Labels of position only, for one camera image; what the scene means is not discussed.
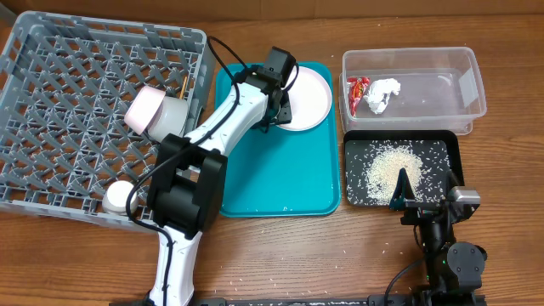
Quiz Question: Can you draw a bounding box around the clear plastic bin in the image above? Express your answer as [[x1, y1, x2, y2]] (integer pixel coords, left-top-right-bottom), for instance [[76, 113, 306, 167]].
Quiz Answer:
[[338, 47, 487, 135]]

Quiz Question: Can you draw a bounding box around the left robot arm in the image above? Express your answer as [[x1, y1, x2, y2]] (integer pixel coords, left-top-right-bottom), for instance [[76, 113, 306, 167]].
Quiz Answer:
[[147, 47, 298, 305]]

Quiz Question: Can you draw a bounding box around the small white plate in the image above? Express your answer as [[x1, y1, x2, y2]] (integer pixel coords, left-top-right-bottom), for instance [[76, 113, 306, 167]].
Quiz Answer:
[[124, 86, 166, 135]]

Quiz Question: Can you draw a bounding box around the grey dish rack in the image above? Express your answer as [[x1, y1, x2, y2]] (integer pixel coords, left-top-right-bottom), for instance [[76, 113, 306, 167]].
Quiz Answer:
[[1, 11, 215, 231]]

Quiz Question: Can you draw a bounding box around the teal plastic tray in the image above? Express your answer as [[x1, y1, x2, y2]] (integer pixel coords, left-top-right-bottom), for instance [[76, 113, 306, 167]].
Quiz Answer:
[[214, 61, 342, 218]]

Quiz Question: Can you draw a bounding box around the large white plate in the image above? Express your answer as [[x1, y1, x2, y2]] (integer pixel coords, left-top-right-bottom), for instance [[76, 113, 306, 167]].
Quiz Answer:
[[280, 66, 332, 132]]

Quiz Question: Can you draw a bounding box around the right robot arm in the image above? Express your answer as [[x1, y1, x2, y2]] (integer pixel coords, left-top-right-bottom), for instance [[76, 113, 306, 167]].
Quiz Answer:
[[383, 168, 488, 306]]

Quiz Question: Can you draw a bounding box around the black tray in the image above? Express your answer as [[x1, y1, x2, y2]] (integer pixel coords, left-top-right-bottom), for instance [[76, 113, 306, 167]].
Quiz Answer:
[[343, 130, 464, 198]]

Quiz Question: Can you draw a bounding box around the grey bowl of rice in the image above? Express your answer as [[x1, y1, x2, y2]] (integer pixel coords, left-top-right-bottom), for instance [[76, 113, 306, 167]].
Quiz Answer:
[[147, 96, 189, 142]]

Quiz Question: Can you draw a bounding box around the white tissue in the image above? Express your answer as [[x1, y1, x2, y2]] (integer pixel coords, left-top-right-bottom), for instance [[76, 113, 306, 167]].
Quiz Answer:
[[363, 78, 401, 115]]

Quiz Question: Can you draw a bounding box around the pile of spilled rice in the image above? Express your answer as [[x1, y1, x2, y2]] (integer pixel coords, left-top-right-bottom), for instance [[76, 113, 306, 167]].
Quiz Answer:
[[344, 140, 451, 207]]

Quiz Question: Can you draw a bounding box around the white paper cup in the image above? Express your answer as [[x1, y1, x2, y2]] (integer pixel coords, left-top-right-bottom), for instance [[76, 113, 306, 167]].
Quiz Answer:
[[102, 180, 133, 215]]

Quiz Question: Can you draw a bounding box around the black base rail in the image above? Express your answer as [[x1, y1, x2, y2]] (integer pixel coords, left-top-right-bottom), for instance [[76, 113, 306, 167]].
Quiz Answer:
[[109, 294, 487, 306]]

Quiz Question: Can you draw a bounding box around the wooden chopstick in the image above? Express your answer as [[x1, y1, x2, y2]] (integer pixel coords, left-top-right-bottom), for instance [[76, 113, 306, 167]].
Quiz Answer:
[[178, 75, 188, 99]]

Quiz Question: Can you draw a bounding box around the red snack wrapper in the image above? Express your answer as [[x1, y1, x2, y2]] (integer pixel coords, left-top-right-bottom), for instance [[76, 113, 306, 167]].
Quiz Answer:
[[347, 76, 371, 117]]

